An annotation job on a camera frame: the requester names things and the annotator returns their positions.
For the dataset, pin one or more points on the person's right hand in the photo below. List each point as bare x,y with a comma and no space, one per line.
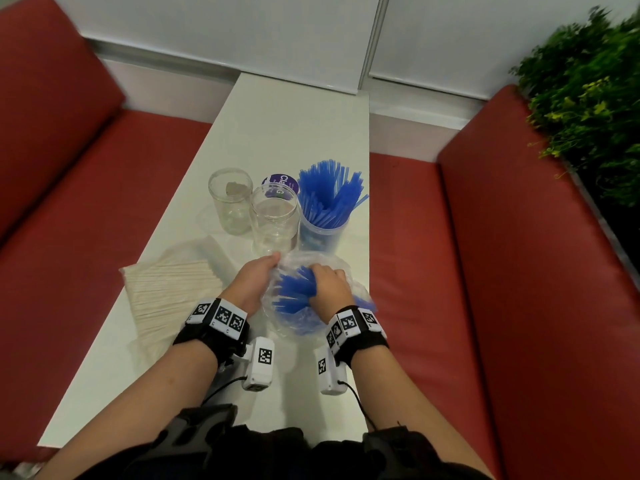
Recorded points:
332,294

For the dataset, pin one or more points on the person's left hand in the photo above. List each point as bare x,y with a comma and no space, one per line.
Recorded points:
247,284

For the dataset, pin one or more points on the person's right fingers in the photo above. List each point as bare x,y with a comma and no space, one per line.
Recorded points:
325,274

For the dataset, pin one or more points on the person's left thumb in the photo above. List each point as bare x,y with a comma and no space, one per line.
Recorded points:
270,259

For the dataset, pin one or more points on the bundle of blue straws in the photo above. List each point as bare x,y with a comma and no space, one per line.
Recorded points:
292,294

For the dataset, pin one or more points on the clear plastic bag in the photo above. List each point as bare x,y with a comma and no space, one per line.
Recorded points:
300,324

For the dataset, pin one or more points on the person's left forearm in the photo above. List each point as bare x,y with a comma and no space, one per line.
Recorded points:
150,394

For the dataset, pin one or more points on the person's right forearm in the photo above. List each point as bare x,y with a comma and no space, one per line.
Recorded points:
405,409

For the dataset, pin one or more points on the clear glass jar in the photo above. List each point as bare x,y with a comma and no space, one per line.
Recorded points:
272,224
232,209

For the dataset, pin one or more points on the clear plastic cup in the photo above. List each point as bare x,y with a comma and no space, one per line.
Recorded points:
320,239

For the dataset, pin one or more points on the black marker wristband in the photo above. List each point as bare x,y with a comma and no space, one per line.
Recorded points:
212,327
357,332

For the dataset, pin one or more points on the round purple lid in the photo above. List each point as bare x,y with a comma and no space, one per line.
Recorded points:
285,180

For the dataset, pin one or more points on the bunch of upright blue straws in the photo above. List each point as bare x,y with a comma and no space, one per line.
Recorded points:
330,194

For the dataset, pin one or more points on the pack of wooden stir sticks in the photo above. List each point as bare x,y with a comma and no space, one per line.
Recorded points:
170,294

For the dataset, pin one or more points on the person's black clothing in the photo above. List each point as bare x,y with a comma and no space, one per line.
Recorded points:
280,454

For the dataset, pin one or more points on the red sofa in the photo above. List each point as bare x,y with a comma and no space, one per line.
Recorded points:
75,204
525,294

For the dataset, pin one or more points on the dark planter box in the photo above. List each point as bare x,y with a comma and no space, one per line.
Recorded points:
617,234

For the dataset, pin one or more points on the green leafy plant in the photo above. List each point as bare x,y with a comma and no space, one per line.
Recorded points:
590,94

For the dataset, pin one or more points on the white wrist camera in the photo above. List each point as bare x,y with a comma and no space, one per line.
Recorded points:
330,374
260,364

